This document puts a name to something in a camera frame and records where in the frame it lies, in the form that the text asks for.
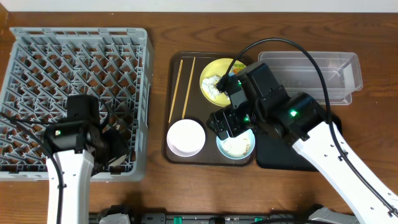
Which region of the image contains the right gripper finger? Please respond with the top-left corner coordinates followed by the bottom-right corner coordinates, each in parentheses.
top-left (228, 126), bottom-right (248, 138)
top-left (206, 119), bottom-right (229, 140)

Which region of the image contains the light blue bowl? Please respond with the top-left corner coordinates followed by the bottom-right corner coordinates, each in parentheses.
top-left (216, 129), bottom-right (256, 160)

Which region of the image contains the aluminium foil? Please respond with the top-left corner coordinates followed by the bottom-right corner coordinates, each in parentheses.
top-left (201, 75), bottom-right (220, 100)

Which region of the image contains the green snack wrapper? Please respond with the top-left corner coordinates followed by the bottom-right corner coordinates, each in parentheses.
top-left (231, 63), bottom-right (246, 74)

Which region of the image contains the wooden chopstick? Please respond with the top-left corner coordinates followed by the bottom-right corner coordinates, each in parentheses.
top-left (182, 57), bottom-right (196, 119)
top-left (168, 59), bottom-right (183, 123)

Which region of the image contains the white plastic cup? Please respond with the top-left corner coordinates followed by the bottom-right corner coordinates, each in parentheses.
top-left (108, 154), bottom-right (127, 167)

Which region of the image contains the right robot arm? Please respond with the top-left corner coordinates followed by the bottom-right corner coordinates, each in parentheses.
top-left (206, 62), bottom-right (397, 223)

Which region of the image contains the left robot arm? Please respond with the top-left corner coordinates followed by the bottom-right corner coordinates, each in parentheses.
top-left (42, 95), bottom-right (130, 223)

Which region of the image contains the black waste tray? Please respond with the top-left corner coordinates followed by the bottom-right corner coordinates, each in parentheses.
top-left (255, 113), bottom-right (343, 172)

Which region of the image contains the clear plastic waste bin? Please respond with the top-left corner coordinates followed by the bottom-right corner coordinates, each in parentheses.
top-left (258, 51), bottom-right (363, 105)

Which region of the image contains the pink round bowl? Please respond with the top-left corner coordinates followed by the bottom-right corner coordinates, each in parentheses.
top-left (166, 119), bottom-right (206, 157)

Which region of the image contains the dark brown serving tray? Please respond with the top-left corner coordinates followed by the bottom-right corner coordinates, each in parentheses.
top-left (163, 52), bottom-right (253, 167)

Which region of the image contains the yellow round plate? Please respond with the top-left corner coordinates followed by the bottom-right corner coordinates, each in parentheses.
top-left (200, 58), bottom-right (233, 107)

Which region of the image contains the grey plastic dish rack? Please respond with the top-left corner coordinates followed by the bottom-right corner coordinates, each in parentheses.
top-left (1, 27), bottom-right (154, 182)

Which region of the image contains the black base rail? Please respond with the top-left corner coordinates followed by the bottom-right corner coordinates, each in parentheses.
top-left (88, 205), bottom-right (359, 224)

